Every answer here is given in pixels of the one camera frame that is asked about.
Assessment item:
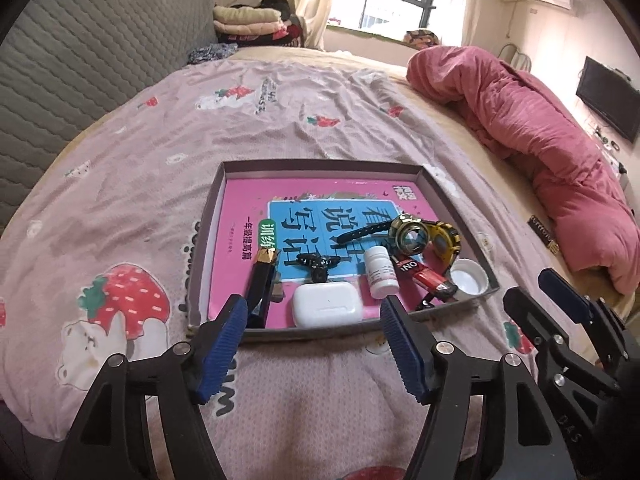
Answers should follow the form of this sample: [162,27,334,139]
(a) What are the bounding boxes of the wall television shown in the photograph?
[575,56,640,143]

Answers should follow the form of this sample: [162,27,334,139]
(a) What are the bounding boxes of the white earbuds case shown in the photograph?
[292,281,365,328]

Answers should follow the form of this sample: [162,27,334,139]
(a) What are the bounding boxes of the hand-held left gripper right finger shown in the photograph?
[378,295,566,480]

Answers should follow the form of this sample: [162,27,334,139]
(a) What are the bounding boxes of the pink book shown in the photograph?
[207,177,488,328]

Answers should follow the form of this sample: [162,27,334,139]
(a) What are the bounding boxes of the black lipstick with gold band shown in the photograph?
[245,244,281,330]

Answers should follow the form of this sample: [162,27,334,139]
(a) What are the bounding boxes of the white wire rack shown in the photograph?
[497,42,533,73]

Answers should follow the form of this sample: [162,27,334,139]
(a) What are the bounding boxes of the shallow cardboard box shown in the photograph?
[185,160,501,343]

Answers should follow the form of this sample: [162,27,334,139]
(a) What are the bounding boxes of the pink quilt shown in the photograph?
[405,45,640,295]

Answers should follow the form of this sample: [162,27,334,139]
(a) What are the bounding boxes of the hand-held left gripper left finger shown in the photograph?
[65,294,249,480]

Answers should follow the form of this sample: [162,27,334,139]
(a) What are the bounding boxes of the black hair clip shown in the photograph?
[295,252,342,283]

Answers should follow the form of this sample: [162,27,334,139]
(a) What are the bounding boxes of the black gold mattress label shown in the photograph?
[529,214,562,255]

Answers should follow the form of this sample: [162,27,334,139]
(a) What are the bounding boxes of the dark patterned cloth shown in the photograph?
[187,42,240,66]

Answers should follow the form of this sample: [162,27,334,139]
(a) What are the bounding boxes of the white ribbed jar lid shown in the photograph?
[447,258,488,297]

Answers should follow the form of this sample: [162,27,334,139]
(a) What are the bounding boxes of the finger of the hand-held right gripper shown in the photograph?
[537,267,632,361]
[502,286,621,401]

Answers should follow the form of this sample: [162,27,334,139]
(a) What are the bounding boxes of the grey quilted headboard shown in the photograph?
[0,0,218,231]

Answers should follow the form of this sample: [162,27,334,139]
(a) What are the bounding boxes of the yellow black wrist watch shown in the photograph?
[336,219,461,311]

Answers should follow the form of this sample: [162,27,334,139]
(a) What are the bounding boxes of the colourful patterned cloth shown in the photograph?
[402,29,443,48]

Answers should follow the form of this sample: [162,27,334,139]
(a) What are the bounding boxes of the stack of folded clothes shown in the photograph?
[212,0,307,48]

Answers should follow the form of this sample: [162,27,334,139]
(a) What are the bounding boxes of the white pill bottle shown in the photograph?
[363,246,399,298]

